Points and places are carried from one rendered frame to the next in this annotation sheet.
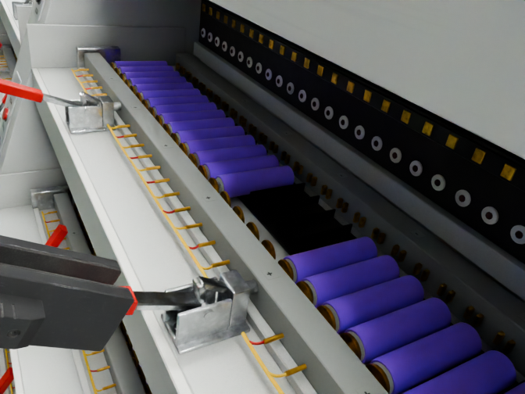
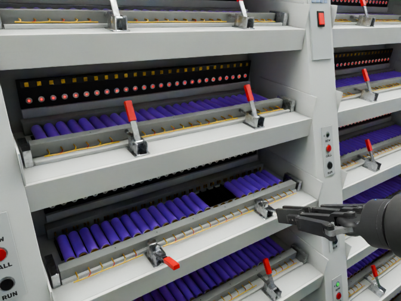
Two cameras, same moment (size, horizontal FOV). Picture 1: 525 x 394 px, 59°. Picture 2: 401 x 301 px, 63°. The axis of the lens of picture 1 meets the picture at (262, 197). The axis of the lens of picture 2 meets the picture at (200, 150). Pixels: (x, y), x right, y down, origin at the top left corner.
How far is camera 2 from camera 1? 0.75 m
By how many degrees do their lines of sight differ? 78
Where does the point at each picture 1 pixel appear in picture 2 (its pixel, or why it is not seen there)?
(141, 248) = (241, 227)
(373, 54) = (270, 142)
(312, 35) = (257, 147)
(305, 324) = (266, 192)
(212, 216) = (234, 205)
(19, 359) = not seen: outside the picture
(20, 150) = not seen: outside the picture
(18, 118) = not seen: outside the picture
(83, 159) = (191, 252)
